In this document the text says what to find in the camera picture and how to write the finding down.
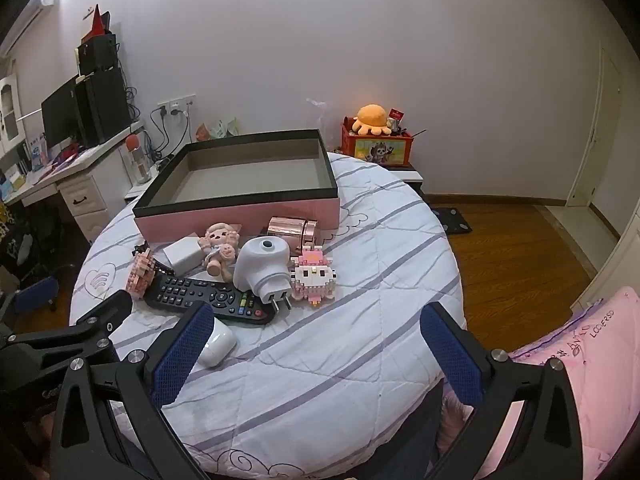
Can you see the white charger cube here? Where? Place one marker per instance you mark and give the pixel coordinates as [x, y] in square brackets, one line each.
[182, 255]

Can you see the white wall outlet strip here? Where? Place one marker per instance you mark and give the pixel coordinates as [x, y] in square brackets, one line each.
[175, 106]

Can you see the white air conditioner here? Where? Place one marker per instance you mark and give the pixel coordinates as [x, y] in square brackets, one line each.
[30, 15]

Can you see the red printed storage box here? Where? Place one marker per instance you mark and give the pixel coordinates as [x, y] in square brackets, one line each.
[380, 152]

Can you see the white glass-door cabinet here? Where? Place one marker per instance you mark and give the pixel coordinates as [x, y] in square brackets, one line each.
[10, 110]

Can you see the black office chair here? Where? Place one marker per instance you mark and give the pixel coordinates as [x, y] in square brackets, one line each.
[30, 240]

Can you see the small black device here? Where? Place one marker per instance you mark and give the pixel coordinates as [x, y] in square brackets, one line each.
[165, 161]

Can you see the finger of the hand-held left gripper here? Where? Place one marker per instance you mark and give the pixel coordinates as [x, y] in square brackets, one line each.
[35, 294]
[107, 310]

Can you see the black monitor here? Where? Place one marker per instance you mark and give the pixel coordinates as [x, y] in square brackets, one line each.
[60, 115]

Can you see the black remote control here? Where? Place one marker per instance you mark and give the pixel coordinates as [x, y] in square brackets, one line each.
[185, 292]

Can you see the clear plastic object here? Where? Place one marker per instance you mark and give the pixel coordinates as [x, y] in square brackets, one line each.
[320, 120]

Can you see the pink box with black rim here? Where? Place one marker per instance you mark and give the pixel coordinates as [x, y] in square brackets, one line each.
[225, 216]

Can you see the black floor scale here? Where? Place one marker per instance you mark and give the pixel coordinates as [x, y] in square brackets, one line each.
[452, 220]

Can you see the clear bottle with orange lid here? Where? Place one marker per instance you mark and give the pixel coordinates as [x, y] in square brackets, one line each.
[140, 165]

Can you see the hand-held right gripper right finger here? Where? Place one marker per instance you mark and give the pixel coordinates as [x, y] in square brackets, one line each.
[450, 355]

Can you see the white wardrobe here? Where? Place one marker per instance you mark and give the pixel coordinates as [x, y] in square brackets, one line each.
[625, 255]

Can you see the blue printed card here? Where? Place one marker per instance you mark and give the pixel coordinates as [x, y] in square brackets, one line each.
[37, 152]

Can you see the white door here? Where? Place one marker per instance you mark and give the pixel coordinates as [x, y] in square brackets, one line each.
[600, 135]

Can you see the pink brick block figure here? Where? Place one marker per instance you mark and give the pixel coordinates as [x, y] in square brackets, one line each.
[141, 272]

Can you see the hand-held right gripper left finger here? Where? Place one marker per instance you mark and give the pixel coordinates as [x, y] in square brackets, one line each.
[181, 355]

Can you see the pink-haired doll figure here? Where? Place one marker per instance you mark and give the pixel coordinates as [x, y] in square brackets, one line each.
[218, 241]

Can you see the white thermometer gun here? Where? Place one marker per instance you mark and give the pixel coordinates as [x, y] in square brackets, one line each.
[260, 265]

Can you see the rose gold metal cylinder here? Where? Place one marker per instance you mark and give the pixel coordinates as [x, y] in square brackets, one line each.
[285, 227]

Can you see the orange snack packet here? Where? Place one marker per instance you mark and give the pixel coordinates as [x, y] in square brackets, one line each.
[203, 132]

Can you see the white earbuds case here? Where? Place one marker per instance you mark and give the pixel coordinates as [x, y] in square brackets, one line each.
[217, 342]

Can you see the red cone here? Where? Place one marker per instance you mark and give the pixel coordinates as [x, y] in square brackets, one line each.
[97, 22]

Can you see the green white snack packet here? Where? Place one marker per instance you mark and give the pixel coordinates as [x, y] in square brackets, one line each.
[220, 129]

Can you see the black computer tower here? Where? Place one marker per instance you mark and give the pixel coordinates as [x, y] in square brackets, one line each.
[102, 105]

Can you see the red items on desk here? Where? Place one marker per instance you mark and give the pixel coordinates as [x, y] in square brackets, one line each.
[67, 154]

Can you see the red card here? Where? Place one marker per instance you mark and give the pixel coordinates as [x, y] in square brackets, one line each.
[396, 112]

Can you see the black small toy figure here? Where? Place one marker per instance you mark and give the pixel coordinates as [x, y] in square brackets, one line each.
[142, 248]

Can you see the orange octopus plush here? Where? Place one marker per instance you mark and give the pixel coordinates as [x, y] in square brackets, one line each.
[372, 115]

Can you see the white desk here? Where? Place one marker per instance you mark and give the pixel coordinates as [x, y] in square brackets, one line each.
[90, 195]

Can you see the leopard print cloth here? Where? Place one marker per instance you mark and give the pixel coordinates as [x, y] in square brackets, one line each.
[5, 222]

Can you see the pink blanket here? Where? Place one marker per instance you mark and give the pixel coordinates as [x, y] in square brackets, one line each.
[600, 360]

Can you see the white cat brick figure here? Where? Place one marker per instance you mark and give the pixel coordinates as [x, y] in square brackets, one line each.
[312, 278]

